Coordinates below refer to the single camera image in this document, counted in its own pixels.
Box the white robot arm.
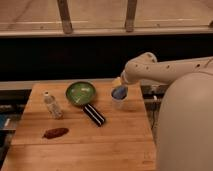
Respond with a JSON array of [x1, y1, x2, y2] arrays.
[[112, 52, 213, 171]]

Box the clear plastic water bottle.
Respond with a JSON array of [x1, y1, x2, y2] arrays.
[[44, 92, 63, 119]]

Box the clear cup with blue item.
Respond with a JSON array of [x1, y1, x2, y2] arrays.
[[111, 85, 128, 109]]

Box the green bowl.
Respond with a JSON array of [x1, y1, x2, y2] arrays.
[[65, 81, 96, 106]]

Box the brown chip bag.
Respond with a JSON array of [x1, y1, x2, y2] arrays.
[[43, 128, 69, 139]]

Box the right wooden post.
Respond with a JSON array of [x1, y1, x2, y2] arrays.
[[124, 0, 137, 32]]

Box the wooden post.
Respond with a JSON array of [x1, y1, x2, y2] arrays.
[[57, 0, 73, 34], [124, 0, 137, 32]]

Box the left wooden post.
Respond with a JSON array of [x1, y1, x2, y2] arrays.
[[57, 0, 73, 34]]

